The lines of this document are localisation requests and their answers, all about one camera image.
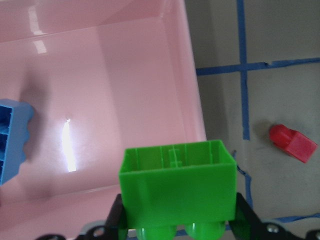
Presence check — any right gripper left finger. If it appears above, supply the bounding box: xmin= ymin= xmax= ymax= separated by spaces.
xmin=105 ymin=193 xmax=128 ymax=240

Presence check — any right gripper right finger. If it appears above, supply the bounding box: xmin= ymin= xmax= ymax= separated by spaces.
xmin=228 ymin=192 xmax=263 ymax=240

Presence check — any green toy block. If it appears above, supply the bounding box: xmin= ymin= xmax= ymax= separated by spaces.
xmin=118 ymin=140 xmax=237 ymax=240

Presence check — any blue toy block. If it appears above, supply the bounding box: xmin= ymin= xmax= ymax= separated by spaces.
xmin=0 ymin=99 xmax=34 ymax=185

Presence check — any pink plastic box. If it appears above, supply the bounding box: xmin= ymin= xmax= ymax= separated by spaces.
xmin=0 ymin=0 xmax=206 ymax=240

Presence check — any red toy block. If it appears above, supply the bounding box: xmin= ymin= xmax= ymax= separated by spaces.
xmin=268 ymin=124 xmax=318 ymax=164

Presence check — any brown paper table mat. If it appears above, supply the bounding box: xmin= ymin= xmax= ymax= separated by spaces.
xmin=185 ymin=0 xmax=320 ymax=237

